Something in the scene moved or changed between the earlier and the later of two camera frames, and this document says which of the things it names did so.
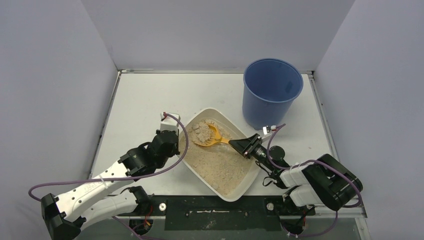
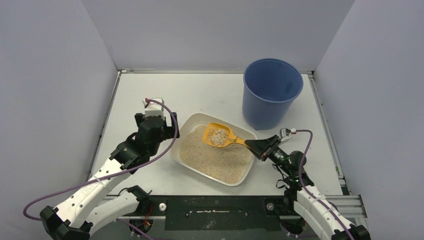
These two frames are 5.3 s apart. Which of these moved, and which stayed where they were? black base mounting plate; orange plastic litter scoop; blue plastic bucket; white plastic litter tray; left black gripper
Moved: white plastic litter tray; orange plastic litter scoop; left black gripper
Stayed: black base mounting plate; blue plastic bucket
